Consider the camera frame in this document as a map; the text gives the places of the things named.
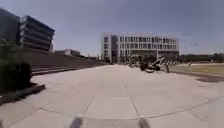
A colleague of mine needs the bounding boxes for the pale concrete slab plaza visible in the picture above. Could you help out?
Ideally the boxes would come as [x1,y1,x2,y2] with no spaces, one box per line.
[0,63,224,128]

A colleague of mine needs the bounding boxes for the white building with window grid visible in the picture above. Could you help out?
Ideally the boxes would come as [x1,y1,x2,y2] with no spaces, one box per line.
[100,32,181,64]

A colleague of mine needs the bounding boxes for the row of parked scooters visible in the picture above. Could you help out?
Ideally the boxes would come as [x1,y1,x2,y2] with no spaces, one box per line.
[128,54,172,74]

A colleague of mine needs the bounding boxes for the low flat building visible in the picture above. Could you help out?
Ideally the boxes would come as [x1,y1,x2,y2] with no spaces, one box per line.
[54,48,82,57]

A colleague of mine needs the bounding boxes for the wide concrete steps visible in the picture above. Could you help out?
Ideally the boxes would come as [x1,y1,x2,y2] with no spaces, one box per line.
[14,48,109,77]

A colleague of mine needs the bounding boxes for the robot's own part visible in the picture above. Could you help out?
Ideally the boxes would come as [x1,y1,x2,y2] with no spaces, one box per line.
[69,117,83,128]
[138,118,151,128]

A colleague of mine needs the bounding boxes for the dark tiered building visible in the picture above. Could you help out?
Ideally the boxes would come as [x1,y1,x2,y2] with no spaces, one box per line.
[18,14,56,53]

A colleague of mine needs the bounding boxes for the dry grass field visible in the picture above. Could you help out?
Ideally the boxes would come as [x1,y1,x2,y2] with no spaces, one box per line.
[169,63,224,77]

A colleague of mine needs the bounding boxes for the row of trees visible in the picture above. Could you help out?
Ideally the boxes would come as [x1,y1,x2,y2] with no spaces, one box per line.
[179,52,224,64]

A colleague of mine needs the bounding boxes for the low stone planter kerb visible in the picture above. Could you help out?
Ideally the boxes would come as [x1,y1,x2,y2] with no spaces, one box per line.
[0,83,47,106]

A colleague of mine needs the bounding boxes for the dark green bush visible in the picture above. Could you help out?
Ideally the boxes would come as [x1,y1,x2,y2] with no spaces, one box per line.
[0,39,35,94]

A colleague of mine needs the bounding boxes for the dark glass building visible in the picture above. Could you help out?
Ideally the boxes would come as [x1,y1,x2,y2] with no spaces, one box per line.
[0,7,21,46]

